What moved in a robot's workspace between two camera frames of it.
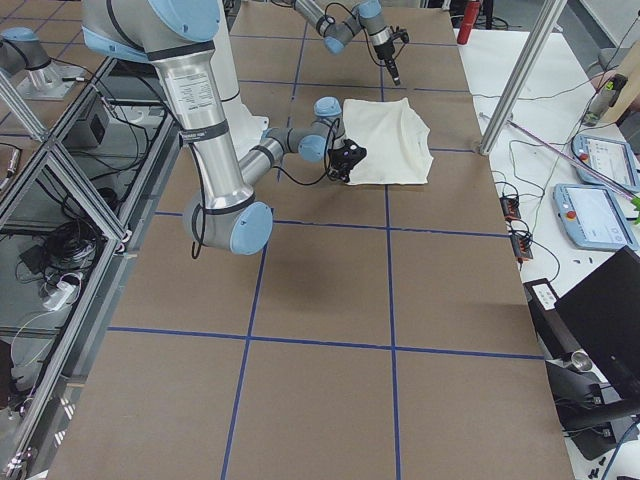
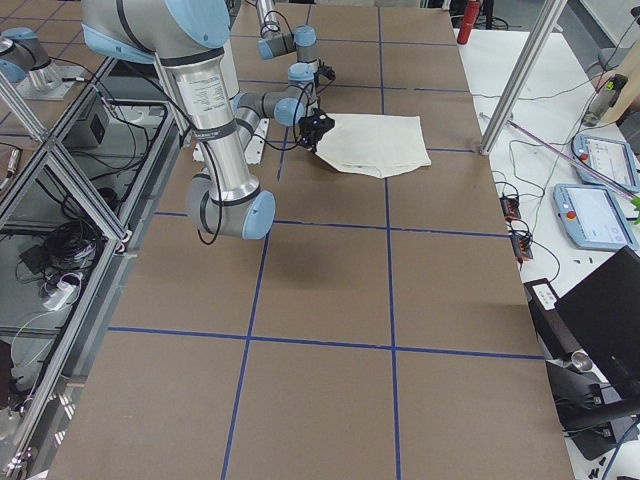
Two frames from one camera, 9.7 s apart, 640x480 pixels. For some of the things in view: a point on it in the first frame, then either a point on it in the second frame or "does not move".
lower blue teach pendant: x=593 y=218 does not move
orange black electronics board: x=522 y=243 does not move
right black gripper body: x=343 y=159 to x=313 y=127
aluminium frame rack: x=77 y=205 does not move
